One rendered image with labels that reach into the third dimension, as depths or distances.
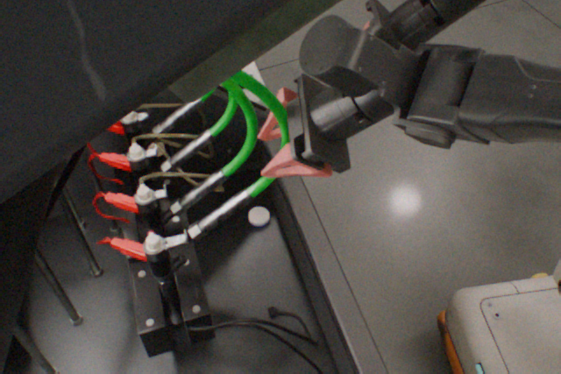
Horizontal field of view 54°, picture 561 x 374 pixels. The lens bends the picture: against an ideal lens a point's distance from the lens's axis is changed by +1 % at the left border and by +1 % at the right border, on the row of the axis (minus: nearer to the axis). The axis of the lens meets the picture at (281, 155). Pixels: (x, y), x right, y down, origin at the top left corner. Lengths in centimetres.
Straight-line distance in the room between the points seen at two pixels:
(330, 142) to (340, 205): 155
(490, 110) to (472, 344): 124
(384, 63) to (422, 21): 22
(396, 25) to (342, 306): 40
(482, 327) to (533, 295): 19
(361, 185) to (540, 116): 178
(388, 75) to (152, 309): 49
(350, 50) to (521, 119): 14
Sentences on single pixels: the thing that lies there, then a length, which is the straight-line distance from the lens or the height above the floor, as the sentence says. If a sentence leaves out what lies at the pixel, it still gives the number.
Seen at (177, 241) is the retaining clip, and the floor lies 110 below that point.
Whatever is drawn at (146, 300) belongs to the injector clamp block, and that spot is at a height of 98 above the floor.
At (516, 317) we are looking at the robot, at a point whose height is 28.
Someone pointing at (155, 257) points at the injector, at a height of 110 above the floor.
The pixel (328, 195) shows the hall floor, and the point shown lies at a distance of 215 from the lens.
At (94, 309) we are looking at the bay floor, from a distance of 101.
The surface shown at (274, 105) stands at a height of 130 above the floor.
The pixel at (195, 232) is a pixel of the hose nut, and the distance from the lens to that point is 70.
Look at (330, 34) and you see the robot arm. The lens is 49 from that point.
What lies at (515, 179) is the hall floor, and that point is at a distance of 238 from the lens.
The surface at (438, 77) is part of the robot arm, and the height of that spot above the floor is 139.
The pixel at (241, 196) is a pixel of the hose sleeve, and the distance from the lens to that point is 67.
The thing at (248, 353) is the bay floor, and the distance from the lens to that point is 93.
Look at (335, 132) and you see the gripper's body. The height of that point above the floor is 129.
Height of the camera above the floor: 169
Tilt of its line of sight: 48 degrees down
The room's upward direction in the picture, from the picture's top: straight up
